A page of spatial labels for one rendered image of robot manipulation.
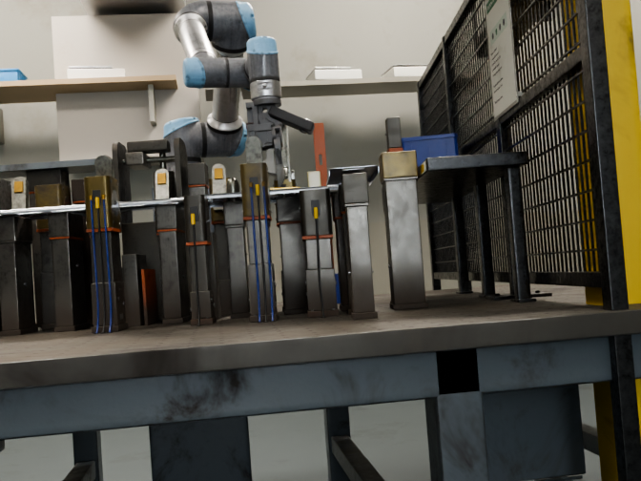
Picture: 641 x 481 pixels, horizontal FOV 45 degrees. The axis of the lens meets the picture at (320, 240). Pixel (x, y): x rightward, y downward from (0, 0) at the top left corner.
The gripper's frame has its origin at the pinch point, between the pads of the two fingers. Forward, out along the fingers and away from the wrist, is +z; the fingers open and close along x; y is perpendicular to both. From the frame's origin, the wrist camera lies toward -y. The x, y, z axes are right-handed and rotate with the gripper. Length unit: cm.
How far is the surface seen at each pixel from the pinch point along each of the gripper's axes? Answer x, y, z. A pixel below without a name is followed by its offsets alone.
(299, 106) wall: -324, -7, -88
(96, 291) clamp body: 18, 42, 23
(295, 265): -3.3, -1.3, 20.7
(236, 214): -2.5, 12.1, 6.8
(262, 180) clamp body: 20.0, 3.6, 1.9
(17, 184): -18, 71, -7
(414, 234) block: 11.7, -29.3, 16.1
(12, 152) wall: -302, 177, -70
